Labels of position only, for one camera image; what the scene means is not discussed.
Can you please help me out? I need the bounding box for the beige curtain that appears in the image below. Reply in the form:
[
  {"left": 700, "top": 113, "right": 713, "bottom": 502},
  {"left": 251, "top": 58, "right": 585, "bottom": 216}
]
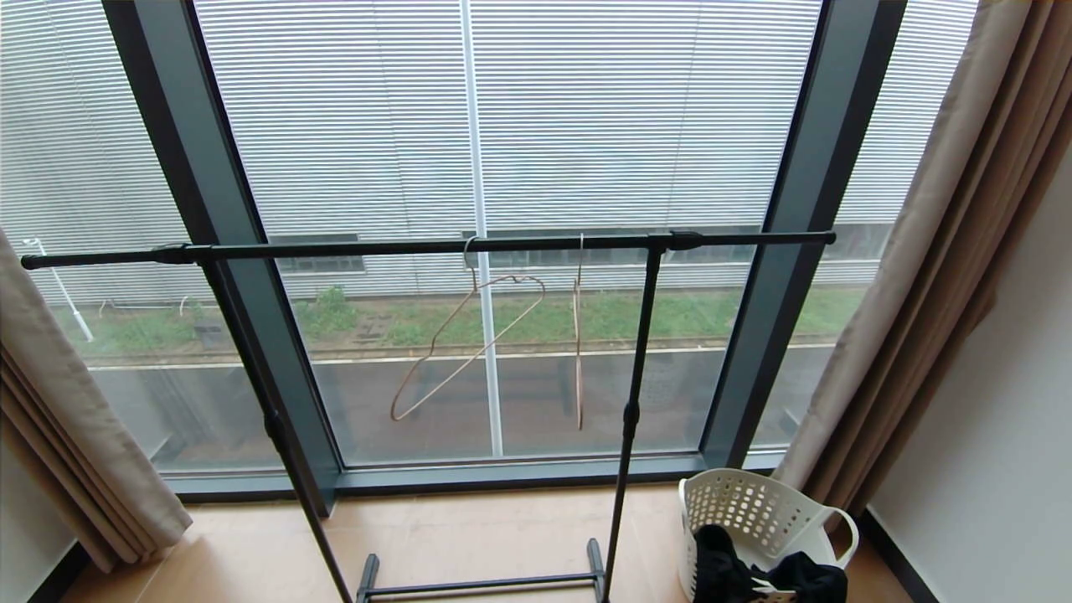
[
  {"left": 770, "top": 0, "right": 1072, "bottom": 537},
  {"left": 0, "top": 230, "right": 193, "bottom": 575}
]

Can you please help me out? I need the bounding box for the window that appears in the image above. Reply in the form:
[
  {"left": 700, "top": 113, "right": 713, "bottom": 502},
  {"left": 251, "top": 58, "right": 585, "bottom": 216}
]
[{"left": 0, "top": 0, "right": 981, "bottom": 516}]

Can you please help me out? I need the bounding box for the heap of clothes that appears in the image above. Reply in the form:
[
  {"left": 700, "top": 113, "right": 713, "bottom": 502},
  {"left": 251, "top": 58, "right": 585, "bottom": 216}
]
[{"left": 692, "top": 524, "right": 848, "bottom": 603}]

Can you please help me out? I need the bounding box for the black clothes rack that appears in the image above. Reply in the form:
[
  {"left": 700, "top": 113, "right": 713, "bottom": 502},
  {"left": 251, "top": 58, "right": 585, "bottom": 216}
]
[{"left": 21, "top": 229, "right": 837, "bottom": 603}]

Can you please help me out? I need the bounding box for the white laundry basket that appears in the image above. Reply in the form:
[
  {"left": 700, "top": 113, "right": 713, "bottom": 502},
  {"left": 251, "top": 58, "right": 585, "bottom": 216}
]
[{"left": 677, "top": 469, "right": 861, "bottom": 603}]

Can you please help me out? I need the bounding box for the pink clothes hanger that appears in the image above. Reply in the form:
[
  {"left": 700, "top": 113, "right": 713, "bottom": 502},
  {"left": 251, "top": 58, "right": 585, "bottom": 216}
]
[
  {"left": 389, "top": 236, "right": 547, "bottom": 422},
  {"left": 573, "top": 233, "right": 585, "bottom": 431}
]

